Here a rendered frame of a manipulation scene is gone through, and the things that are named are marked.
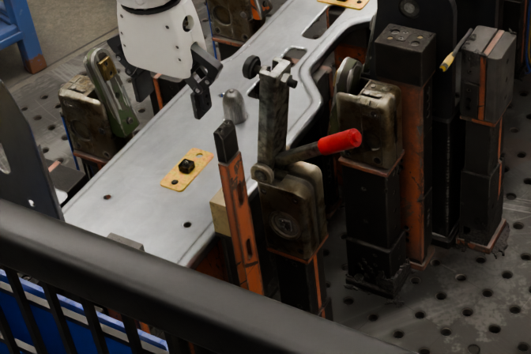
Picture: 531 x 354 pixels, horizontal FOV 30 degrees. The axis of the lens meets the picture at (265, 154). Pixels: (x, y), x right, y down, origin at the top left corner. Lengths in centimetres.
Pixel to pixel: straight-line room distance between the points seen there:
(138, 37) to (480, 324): 67
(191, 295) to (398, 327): 110
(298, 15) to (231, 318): 124
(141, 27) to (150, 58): 4
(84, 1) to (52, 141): 190
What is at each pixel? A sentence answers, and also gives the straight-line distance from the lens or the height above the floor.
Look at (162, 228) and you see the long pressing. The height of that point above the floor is 100.
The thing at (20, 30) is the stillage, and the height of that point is 18.
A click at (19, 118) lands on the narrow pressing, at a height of 129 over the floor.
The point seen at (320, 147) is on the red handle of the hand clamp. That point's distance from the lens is 117.
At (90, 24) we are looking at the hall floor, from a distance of 368.
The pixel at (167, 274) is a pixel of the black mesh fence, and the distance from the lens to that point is 44.
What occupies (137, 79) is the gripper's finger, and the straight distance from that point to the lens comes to 128.
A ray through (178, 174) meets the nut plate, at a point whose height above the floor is 100.
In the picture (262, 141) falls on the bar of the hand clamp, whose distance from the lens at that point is 120.
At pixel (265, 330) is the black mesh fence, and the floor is 155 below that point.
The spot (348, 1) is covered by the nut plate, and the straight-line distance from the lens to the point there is 165.
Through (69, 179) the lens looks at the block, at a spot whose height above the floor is 98.
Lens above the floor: 186
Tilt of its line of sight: 40 degrees down
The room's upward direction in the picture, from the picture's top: 8 degrees counter-clockwise
